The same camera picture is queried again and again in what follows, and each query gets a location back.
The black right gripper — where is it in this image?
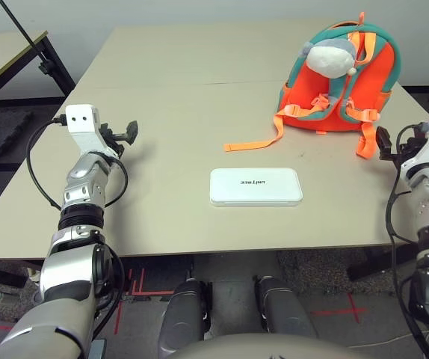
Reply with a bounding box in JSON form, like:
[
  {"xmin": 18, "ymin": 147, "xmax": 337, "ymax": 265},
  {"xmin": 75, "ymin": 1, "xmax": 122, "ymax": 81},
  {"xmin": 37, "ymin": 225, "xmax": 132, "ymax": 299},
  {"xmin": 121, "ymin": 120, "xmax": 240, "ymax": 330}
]
[{"xmin": 375, "ymin": 126, "xmax": 421, "ymax": 165}]

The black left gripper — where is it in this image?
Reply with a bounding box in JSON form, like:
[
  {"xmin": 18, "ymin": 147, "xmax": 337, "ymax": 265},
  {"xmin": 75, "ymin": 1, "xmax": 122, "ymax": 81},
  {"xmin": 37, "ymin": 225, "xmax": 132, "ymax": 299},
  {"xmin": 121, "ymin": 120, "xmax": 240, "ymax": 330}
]
[{"xmin": 98, "ymin": 120, "xmax": 139, "ymax": 157}]

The orange and teal backpack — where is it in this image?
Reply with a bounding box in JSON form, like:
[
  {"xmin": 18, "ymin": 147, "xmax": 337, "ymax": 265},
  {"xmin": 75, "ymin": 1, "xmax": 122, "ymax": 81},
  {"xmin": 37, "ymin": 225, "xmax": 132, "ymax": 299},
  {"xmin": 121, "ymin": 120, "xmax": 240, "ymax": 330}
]
[{"xmin": 223, "ymin": 11, "xmax": 403, "ymax": 161}]

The grey white plush pendant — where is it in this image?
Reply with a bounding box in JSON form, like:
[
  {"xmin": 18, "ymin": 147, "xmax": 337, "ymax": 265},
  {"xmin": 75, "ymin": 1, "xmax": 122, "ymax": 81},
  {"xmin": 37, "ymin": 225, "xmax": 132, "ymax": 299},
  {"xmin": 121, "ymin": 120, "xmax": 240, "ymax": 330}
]
[{"xmin": 298, "ymin": 37, "xmax": 359, "ymax": 79}]

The white pencil case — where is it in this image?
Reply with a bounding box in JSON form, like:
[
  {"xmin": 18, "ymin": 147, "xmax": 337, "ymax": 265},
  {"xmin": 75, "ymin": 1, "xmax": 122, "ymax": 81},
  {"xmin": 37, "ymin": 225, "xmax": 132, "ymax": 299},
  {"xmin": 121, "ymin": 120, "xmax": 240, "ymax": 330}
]
[{"xmin": 209, "ymin": 168, "xmax": 303, "ymax": 206}]

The thin black pole with clamp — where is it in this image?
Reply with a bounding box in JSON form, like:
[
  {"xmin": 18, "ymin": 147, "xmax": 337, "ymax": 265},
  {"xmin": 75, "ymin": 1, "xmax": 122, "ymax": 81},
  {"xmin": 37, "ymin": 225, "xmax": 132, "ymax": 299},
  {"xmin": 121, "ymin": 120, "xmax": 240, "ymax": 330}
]
[{"xmin": 0, "ymin": 0, "xmax": 57, "ymax": 76}]

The grey robot left leg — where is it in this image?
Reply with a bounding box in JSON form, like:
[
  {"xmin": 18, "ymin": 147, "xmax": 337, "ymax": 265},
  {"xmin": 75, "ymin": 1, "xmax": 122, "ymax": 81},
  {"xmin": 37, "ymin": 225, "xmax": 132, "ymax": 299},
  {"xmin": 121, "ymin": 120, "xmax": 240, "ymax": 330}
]
[{"xmin": 158, "ymin": 278, "xmax": 214, "ymax": 359}]

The grey robot leg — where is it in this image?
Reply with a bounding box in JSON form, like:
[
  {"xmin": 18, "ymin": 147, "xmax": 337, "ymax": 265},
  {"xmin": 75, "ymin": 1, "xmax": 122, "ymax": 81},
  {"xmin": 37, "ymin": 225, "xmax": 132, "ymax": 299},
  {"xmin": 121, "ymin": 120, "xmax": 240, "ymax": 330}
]
[
  {"xmin": 253, "ymin": 275, "xmax": 318, "ymax": 340},
  {"xmin": 158, "ymin": 278, "xmax": 214, "ymax": 359}
]

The grey robot right leg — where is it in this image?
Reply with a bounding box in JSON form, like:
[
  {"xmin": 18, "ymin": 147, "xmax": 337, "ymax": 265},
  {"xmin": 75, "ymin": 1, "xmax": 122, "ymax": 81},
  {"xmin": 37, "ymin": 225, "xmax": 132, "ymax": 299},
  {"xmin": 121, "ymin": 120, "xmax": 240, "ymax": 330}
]
[{"xmin": 253, "ymin": 275, "xmax": 318, "ymax": 340}]

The grey robot torso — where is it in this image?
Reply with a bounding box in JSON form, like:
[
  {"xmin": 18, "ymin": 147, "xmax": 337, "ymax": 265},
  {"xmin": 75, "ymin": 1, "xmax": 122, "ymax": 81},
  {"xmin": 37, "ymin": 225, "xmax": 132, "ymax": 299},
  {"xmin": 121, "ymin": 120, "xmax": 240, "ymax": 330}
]
[{"xmin": 176, "ymin": 332, "xmax": 368, "ymax": 359}]

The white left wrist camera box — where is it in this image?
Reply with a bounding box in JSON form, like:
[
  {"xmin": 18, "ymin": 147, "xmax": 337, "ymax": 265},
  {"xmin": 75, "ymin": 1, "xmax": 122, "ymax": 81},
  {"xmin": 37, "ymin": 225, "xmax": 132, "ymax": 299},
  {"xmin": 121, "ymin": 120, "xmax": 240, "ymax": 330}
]
[{"xmin": 64, "ymin": 104, "xmax": 120, "ymax": 158}]

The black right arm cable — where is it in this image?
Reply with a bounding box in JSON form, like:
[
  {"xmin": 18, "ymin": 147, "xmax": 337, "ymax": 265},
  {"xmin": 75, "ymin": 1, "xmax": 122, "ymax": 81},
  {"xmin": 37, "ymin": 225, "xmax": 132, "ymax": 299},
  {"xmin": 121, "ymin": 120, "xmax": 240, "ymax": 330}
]
[{"xmin": 385, "ymin": 123, "xmax": 429, "ymax": 359}]

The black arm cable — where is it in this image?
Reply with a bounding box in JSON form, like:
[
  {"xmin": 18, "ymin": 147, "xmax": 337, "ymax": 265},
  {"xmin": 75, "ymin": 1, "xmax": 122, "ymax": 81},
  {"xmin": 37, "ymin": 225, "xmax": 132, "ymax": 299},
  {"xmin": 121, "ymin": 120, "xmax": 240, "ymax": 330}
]
[
  {"xmin": 26, "ymin": 115, "xmax": 129, "ymax": 210},
  {"xmin": 385, "ymin": 123, "xmax": 429, "ymax": 359}
]

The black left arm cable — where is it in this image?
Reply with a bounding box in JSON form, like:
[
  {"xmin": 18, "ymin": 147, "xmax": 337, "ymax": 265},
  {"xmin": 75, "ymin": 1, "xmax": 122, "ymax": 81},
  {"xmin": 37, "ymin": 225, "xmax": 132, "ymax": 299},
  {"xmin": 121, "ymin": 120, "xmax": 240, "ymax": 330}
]
[{"xmin": 26, "ymin": 115, "xmax": 129, "ymax": 210}]

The white floor cable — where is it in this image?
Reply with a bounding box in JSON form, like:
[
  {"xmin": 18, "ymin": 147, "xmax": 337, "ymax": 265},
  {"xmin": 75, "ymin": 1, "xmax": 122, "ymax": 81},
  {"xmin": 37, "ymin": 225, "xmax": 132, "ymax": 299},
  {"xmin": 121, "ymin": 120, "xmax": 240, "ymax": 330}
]
[{"xmin": 348, "ymin": 328, "xmax": 425, "ymax": 349}]

